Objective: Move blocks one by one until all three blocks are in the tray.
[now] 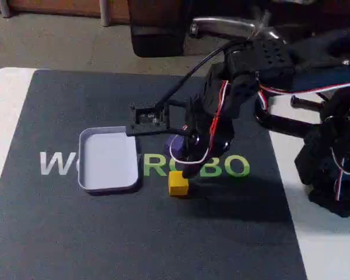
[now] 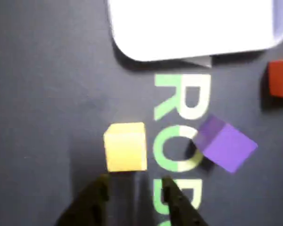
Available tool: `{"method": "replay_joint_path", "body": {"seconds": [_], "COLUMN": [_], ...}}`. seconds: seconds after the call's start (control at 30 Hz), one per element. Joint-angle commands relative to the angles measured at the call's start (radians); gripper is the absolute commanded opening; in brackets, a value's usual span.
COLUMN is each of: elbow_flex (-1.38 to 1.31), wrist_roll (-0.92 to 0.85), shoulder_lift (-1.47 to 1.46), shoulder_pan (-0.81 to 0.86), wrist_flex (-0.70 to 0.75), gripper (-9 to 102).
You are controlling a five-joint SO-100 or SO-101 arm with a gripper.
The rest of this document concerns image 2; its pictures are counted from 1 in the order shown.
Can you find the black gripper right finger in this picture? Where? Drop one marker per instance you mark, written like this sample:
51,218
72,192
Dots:
181,212

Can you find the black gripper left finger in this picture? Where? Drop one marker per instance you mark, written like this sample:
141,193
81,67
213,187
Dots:
89,207

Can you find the yellow wooden block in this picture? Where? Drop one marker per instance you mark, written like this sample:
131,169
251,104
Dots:
126,148

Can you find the purple wooden block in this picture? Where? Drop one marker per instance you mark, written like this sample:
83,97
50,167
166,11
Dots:
226,146

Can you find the orange-red wooden block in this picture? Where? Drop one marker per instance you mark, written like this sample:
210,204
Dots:
281,78

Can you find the white rounded tray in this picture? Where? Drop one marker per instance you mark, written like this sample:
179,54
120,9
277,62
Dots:
191,26

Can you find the dark mat with logo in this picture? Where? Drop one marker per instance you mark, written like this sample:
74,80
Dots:
49,106

